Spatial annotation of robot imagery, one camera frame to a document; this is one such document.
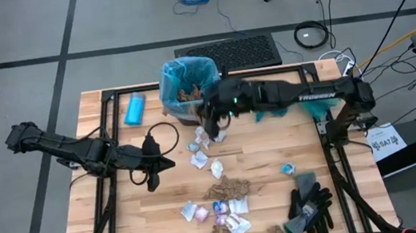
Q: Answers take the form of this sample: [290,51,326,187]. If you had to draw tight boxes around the white tissue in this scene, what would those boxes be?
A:
[209,156,226,180]

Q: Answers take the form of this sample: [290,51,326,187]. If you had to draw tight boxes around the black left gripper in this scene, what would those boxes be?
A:
[116,131,180,197]

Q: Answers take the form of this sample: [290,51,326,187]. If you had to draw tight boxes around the pale blue wrapper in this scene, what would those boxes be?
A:
[185,140,200,155]

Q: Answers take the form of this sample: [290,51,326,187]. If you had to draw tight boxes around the large brown paper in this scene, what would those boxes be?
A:
[201,172,252,204]

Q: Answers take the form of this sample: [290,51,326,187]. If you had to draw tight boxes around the small pink plastic wad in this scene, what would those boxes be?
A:
[215,213,229,227]

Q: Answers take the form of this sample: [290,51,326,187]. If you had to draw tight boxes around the black grey-cuffed work glove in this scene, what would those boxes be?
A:
[277,180,339,233]
[283,168,335,233]

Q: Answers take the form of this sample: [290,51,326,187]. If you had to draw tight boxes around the white SA7 sign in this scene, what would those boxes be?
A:
[365,121,410,164]

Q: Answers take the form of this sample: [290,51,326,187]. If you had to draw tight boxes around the black coiled cable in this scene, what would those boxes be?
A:
[291,17,331,52]

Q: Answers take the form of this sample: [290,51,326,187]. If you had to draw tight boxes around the black perforated floor mat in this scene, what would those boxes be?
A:
[173,31,283,80]

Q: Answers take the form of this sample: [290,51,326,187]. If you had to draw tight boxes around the white power strip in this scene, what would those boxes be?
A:
[339,57,359,82]

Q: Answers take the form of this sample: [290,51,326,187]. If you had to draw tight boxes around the teal loose trash bag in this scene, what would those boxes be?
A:
[249,97,345,131]

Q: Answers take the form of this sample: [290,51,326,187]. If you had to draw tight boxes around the white square plastic piece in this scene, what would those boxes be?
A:
[228,194,251,215]

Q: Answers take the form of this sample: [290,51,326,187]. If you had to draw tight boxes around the white wrapper with black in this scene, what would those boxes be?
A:
[214,128,229,144]

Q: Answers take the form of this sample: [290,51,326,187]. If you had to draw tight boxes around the long white paper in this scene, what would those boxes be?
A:
[192,125,208,145]

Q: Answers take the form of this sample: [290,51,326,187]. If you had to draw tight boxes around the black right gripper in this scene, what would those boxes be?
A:
[193,74,262,142]

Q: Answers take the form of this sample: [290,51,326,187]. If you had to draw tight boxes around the white angular plastic scrap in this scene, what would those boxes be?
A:
[180,199,199,223]

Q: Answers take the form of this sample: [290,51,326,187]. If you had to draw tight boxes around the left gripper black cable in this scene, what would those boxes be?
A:
[122,119,187,188]

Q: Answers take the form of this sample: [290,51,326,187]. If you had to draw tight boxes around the blue rimmed white wrapper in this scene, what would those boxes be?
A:
[280,161,298,177]

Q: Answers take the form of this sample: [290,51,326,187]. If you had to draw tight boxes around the blue pink plastic wad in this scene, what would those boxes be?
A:
[211,198,232,217]

